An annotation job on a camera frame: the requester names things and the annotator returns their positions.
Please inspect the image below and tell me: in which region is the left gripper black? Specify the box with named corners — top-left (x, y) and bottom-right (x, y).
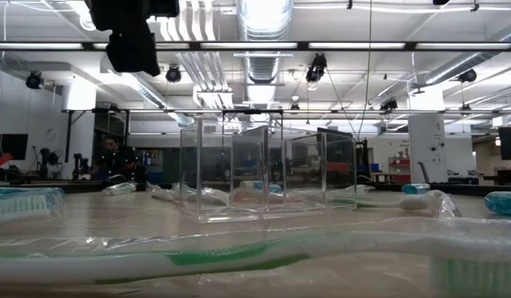
top-left (84, 0), bottom-right (161, 78)

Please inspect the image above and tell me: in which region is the clear acrylic organizer box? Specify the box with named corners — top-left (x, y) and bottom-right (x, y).
top-left (179, 118), bottom-right (359, 224)

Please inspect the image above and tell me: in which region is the black hanging spotlight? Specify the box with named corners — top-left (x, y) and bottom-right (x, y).
top-left (378, 98), bottom-right (399, 113)
top-left (305, 52), bottom-right (329, 84)
top-left (165, 65), bottom-right (183, 84)
top-left (457, 68), bottom-right (479, 84)
top-left (25, 70), bottom-right (45, 90)

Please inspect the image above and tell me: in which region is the person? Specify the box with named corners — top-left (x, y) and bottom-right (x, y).
top-left (90, 135), bottom-right (139, 184)

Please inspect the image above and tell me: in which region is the overhead bar with light strips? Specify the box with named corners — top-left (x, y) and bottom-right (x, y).
top-left (0, 40), bottom-right (511, 53)

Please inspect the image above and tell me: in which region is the white square pillar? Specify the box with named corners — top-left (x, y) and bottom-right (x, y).
top-left (407, 113), bottom-right (449, 185)

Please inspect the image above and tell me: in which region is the black computer monitor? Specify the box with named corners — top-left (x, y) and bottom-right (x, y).
top-left (0, 133), bottom-right (29, 161)
top-left (498, 125), bottom-right (511, 161)

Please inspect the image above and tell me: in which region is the red storage shelf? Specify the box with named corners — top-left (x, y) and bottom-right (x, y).
top-left (387, 156), bottom-right (412, 184)

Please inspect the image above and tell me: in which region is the orange toothbrush in clear wrap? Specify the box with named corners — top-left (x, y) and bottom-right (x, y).
top-left (232, 188), bottom-right (326, 206)

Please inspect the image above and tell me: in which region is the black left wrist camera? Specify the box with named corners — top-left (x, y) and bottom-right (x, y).
top-left (149, 0), bottom-right (181, 18)

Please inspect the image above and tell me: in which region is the slanted silver ventilation duct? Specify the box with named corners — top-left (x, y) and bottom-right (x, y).
top-left (422, 19), bottom-right (511, 86)

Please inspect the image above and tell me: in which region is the round silver ventilation duct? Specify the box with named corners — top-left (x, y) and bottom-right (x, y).
top-left (236, 0), bottom-right (294, 84)

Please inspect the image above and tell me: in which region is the black aluminium table frame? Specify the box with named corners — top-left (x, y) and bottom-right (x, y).
top-left (0, 180), bottom-right (511, 196)

